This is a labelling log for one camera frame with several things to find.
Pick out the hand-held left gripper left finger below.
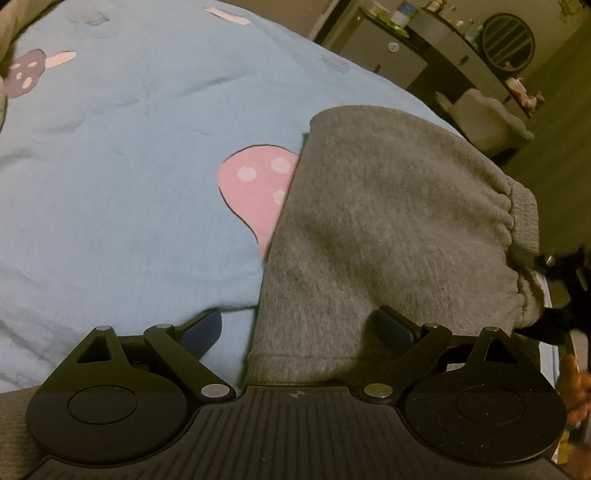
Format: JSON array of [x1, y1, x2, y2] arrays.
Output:
[[69, 308, 236, 402]]

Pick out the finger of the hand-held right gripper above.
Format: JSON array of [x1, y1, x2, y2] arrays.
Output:
[[510, 248, 557, 276], [515, 308, 575, 346]]

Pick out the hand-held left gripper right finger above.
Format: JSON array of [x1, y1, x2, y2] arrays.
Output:
[[362, 306, 532, 402]]

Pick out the grey pants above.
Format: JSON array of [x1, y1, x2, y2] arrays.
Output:
[[245, 105, 548, 386]]

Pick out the person's right hand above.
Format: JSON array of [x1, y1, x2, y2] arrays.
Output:
[[558, 354, 591, 428]]

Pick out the white plush armchair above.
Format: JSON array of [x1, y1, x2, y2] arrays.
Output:
[[435, 88, 535, 153]]

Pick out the small pink figurines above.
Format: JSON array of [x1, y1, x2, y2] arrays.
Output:
[[505, 76, 546, 112]]

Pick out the light blue printed bedsheet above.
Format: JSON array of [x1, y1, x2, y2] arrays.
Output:
[[0, 0, 559, 393]]

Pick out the person's grey clothing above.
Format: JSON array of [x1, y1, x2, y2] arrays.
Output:
[[0, 388, 47, 480]]

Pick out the round black framed mirror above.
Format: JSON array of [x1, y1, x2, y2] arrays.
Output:
[[480, 13, 536, 73]]

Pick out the dark top dresser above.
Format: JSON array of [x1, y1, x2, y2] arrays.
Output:
[[406, 4, 527, 116]]

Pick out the white blue container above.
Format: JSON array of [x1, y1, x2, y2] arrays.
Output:
[[390, 0, 419, 26]]

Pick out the beige cloth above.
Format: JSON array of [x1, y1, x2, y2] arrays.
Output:
[[0, 0, 62, 70]]

